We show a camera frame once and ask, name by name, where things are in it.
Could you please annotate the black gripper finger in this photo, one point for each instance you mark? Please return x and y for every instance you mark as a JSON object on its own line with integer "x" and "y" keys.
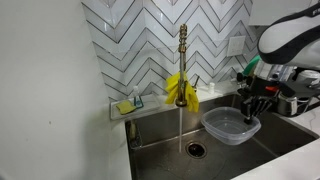
{"x": 262, "y": 106}
{"x": 248, "y": 111}

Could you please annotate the green cutting board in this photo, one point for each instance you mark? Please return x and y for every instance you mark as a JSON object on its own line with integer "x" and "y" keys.
{"x": 251, "y": 66}

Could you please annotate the sink caddy with brush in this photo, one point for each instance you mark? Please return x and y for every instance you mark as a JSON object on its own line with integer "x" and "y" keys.
{"x": 134, "y": 133}

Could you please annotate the clear dish soap bottle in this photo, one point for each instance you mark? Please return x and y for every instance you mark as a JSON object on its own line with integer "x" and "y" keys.
{"x": 137, "y": 100}

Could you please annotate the round sink drain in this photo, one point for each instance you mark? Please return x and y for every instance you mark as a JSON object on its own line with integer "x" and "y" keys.
{"x": 196, "y": 149}

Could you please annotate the white upper cabinet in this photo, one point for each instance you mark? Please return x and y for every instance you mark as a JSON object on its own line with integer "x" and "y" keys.
{"x": 263, "y": 13}

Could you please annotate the clear plastic container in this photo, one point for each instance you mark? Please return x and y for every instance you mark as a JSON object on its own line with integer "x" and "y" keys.
{"x": 226, "y": 128}

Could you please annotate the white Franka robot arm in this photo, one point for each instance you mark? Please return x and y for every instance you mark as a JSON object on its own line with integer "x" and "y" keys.
{"x": 293, "y": 36}

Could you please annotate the yellow sponge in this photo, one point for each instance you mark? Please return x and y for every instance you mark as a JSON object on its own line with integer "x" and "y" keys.
{"x": 125, "y": 107}

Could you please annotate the steel dish rack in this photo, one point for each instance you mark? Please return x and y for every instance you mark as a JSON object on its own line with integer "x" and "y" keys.
{"x": 300, "y": 108}

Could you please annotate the yellow cloth on faucet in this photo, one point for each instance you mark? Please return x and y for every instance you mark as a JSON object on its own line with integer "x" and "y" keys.
{"x": 191, "y": 96}

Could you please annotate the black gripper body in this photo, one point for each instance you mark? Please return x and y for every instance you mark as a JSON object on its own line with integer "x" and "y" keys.
{"x": 266, "y": 87}

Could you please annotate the white wall outlet plate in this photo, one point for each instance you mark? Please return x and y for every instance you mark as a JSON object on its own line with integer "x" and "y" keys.
{"x": 236, "y": 46}

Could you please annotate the stainless steel sink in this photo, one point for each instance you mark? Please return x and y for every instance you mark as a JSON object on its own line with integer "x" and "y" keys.
{"x": 160, "y": 156}

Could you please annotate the steel utensil cup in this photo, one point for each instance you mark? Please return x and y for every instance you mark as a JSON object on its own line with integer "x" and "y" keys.
{"x": 286, "y": 105}

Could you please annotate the gold spring faucet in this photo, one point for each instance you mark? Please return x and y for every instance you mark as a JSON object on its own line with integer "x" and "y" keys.
{"x": 182, "y": 50}

